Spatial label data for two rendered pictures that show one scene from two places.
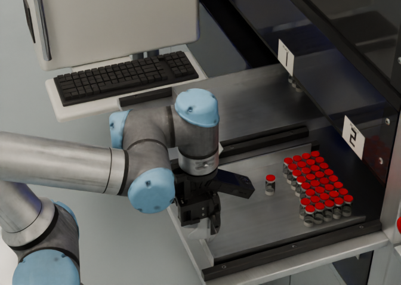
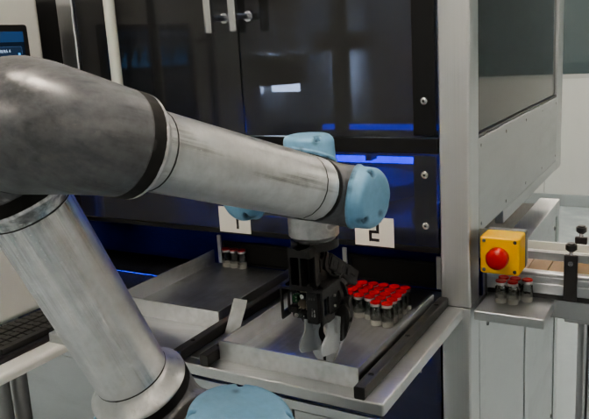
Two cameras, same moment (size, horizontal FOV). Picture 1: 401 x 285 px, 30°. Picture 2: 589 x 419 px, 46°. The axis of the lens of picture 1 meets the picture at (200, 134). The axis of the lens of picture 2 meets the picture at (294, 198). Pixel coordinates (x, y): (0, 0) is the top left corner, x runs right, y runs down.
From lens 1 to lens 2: 98 cm
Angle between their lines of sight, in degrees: 44
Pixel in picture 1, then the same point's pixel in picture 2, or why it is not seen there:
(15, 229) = (145, 381)
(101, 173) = (318, 168)
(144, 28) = (15, 282)
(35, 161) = (255, 148)
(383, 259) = (462, 338)
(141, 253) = not seen: outside the picture
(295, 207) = (359, 323)
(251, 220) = not seen: hidden behind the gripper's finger
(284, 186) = not seen: hidden behind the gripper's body
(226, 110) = (191, 298)
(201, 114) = (329, 141)
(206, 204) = (337, 286)
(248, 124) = (229, 298)
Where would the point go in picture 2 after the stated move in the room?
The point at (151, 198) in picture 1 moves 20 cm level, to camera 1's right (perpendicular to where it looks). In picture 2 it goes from (376, 195) to (477, 169)
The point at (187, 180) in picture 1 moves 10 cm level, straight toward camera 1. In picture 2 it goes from (316, 253) to (368, 266)
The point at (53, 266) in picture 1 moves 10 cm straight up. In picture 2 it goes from (242, 398) to (235, 313)
